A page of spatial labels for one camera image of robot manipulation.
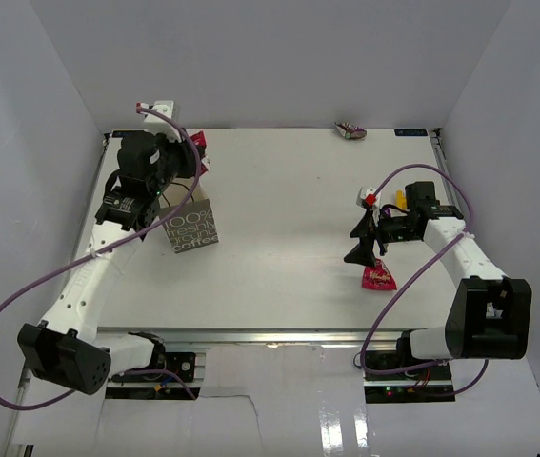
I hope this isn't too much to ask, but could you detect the purple brown snack wrapper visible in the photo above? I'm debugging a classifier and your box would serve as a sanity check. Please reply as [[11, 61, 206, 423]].
[[334, 122, 367, 141]]

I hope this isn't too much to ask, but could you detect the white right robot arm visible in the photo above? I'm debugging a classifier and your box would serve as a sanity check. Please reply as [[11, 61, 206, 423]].
[[344, 181, 532, 380]]

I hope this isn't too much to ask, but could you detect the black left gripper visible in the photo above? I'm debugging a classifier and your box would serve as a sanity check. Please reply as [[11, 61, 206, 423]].
[[149, 128, 205, 196]]

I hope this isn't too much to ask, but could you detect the red snack packet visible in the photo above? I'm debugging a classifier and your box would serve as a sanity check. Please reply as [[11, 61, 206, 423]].
[[190, 130, 210, 175]]

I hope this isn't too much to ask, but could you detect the red pink snack pouch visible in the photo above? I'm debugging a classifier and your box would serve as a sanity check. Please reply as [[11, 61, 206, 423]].
[[361, 259, 397, 291]]

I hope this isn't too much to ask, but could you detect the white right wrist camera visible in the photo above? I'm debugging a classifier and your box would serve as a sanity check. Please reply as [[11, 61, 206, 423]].
[[356, 188, 379, 209]]

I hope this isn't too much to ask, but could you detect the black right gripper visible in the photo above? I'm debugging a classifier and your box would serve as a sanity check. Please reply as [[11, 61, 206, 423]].
[[345, 207, 420, 268]]

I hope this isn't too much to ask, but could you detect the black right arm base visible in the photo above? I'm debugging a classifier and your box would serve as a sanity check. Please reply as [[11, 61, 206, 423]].
[[354, 349, 456, 404]]

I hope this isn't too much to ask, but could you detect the grey white paper coffee bag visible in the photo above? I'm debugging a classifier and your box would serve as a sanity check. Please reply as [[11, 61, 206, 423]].
[[159, 178, 219, 254]]

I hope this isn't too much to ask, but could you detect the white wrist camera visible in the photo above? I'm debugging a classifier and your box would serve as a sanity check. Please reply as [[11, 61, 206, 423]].
[[356, 188, 379, 209], [136, 100, 181, 141]]

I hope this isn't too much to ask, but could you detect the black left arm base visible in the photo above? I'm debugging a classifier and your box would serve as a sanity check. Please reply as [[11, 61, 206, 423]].
[[110, 352, 196, 385]]

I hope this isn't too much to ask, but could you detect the blue corner label right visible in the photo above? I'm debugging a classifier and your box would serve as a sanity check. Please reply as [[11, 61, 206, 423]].
[[394, 129, 428, 137]]

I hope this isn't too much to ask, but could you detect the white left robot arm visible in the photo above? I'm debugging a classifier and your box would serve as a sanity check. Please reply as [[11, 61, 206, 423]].
[[17, 130, 202, 395]]

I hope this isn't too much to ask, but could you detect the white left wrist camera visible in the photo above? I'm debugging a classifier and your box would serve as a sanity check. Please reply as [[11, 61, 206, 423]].
[[136, 100, 181, 141]]

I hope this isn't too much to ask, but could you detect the aluminium front rail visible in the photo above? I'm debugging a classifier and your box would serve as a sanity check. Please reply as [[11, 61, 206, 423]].
[[97, 328, 456, 348]]

